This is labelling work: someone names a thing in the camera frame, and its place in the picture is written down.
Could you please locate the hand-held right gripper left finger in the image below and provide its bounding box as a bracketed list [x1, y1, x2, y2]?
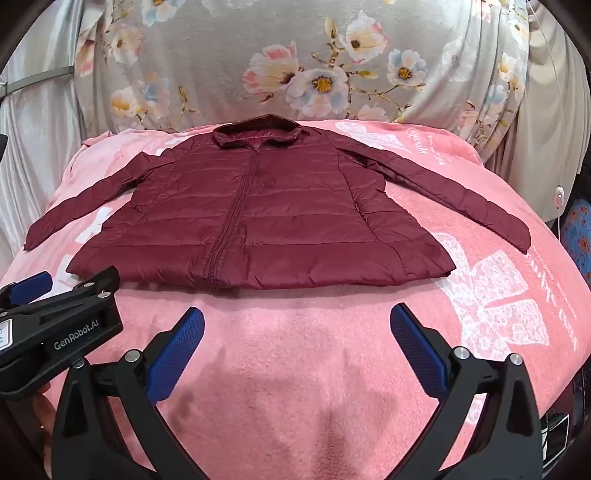
[51, 307, 206, 480]

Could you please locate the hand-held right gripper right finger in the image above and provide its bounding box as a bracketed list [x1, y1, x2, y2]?
[390, 302, 543, 480]

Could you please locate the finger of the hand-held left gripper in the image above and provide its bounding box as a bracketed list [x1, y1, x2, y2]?
[0, 271, 53, 309]
[41, 266, 122, 321]

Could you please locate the maroon puffer jacket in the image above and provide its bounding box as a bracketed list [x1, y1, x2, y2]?
[24, 115, 531, 291]

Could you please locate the person's left hand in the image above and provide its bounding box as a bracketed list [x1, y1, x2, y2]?
[28, 390, 61, 432]

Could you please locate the pink bow-print blanket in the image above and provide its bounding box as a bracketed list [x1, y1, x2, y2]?
[0, 117, 591, 480]

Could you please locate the white curtain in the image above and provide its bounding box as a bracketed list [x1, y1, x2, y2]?
[485, 9, 591, 222]
[0, 28, 112, 259]

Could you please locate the dark object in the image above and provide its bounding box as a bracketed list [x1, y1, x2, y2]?
[538, 369, 587, 467]

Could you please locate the blue patterned cloth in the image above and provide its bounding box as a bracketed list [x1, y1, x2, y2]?
[566, 198, 591, 278]

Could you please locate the grey floral quilt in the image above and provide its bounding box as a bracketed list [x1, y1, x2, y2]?
[74, 0, 532, 144]

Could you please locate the grey curtain strap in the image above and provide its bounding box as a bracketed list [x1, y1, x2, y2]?
[0, 65, 75, 100]

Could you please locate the white cable with switch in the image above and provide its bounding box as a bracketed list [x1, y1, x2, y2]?
[531, 0, 570, 241]

